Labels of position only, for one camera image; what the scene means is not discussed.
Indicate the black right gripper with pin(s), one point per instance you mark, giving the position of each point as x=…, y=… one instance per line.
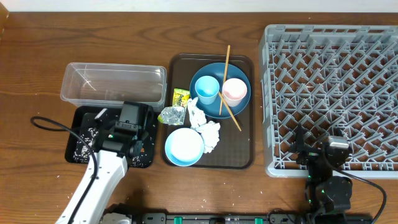
x=299, y=145

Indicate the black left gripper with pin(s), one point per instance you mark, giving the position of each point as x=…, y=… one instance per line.
x=143, y=134

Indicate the light blue bowl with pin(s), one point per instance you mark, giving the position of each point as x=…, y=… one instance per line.
x=184, y=147

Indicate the white napkin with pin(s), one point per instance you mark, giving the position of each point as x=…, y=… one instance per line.
x=196, y=116
x=210, y=135

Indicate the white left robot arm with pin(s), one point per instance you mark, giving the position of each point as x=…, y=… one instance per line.
x=104, y=172

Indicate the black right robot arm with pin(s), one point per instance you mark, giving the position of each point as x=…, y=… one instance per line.
x=328, y=195

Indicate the grey dishwasher rack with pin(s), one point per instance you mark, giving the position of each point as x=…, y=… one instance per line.
x=333, y=80

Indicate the yellow green snack wrapper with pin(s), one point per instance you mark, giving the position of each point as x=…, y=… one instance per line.
x=175, y=114

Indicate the black plastic tray bin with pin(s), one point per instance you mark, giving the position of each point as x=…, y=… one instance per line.
x=84, y=125

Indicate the clear plastic bin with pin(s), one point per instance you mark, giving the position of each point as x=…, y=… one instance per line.
x=109, y=85

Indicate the pink cup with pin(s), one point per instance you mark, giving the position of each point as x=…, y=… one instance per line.
x=233, y=91

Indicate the light blue cup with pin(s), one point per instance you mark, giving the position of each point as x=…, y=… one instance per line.
x=207, y=88

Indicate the wooden chopstick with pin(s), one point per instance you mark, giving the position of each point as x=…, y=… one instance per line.
x=225, y=74
x=229, y=111

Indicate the dark blue plate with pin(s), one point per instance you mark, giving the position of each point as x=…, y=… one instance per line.
x=216, y=70

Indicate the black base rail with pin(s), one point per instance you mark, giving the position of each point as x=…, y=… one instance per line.
x=162, y=218

